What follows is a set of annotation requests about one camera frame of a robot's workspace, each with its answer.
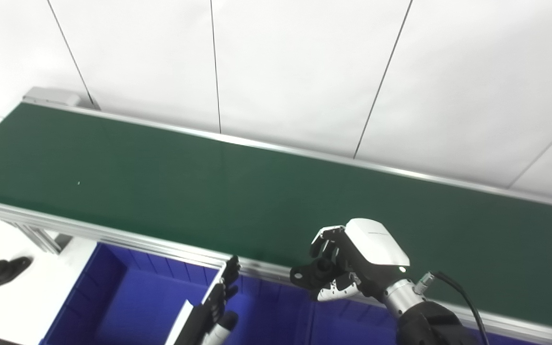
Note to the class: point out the aluminium conveyor support strut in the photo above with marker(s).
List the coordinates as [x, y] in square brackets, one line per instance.
[39, 237]

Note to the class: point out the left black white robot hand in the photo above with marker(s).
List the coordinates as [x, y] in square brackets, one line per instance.
[204, 321]

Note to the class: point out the green conveyor belt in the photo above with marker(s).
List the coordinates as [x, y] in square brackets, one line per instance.
[113, 235]
[209, 191]

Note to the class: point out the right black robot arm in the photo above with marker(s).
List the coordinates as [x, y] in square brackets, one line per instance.
[424, 326]

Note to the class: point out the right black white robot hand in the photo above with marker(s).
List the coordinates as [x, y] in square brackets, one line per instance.
[372, 249]

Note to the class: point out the blue plastic bin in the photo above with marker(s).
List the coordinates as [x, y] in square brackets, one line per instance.
[352, 321]
[137, 297]

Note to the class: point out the black flanged plastic part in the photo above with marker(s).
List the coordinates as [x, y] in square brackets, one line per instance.
[304, 275]
[3, 270]

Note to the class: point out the grey conveyor end housing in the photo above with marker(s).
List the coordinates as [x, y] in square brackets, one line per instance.
[51, 97]

